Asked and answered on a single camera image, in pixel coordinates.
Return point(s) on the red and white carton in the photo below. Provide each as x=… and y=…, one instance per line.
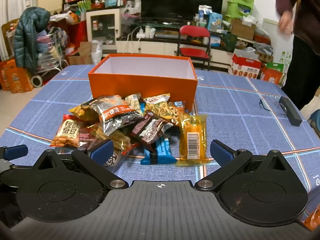
x=243, y=66

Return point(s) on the red folding chair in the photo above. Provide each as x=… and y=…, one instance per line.
x=194, y=32

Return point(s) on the white television stand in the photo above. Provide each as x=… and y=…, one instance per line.
x=150, y=48

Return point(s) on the black eyeglasses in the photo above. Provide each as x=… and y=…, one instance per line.
x=260, y=103

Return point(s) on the orange cardboard box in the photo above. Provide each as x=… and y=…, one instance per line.
x=140, y=85

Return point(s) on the orange gift box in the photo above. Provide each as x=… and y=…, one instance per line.
x=272, y=75

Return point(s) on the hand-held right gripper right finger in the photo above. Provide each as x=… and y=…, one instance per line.
x=220, y=152

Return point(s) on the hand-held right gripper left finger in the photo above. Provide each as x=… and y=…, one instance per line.
x=102, y=150

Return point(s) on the blue printed package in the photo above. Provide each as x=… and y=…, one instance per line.
x=214, y=20

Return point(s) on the orange cartons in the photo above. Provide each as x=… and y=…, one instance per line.
x=15, y=78

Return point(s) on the green plastic storage rack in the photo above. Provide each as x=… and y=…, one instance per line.
x=233, y=5

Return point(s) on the blue plaid tablecloth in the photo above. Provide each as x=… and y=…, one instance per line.
x=237, y=130

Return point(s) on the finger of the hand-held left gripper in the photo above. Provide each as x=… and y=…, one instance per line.
x=15, y=152

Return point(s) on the brown cardboard box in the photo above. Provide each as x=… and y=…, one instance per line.
x=241, y=30

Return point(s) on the white glass-door cabinet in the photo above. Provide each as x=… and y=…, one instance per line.
x=117, y=20

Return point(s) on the teal puffer jacket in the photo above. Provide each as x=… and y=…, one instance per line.
x=27, y=37

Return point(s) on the metal folding cart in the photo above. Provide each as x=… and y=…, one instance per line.
x=53, y=55

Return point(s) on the black glasses case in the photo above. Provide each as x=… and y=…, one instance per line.
x=290, y=111

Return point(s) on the pile of snack packets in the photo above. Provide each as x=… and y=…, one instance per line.
x=117, y=115

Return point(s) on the white curtain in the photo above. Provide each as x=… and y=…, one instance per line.
x=12, y=0

